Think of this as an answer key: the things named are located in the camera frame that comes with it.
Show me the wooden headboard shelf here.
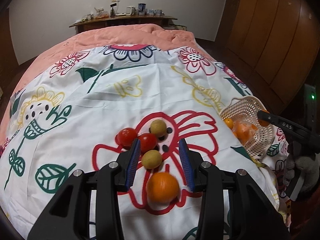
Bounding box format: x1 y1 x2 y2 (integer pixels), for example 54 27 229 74
69 15 177 34

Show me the large orange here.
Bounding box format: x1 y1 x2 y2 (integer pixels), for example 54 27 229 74
146 172 180 204

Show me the white plastic perforated basket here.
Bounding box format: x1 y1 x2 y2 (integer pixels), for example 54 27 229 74
219 95 275 159

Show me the green-brown round fruit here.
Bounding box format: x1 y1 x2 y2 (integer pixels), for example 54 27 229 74
141 150 162 170
150 119 167 138

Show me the floral white bed sheet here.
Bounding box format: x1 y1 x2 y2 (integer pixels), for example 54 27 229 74
1 44 280 239

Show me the grey gloved right hand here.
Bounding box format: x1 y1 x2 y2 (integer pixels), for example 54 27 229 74
283 154 319 192

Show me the plastic bag of oranges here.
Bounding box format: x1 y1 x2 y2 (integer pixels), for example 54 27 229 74
232 120 258 145

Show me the wooden wardrobe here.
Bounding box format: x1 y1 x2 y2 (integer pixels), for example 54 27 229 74
215 0 319 113

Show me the small orange fruit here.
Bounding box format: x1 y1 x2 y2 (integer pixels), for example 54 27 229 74
224 118 234 129

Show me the red tomato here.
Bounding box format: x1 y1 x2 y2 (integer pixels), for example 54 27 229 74
116 127 138 147
138 133 157 154

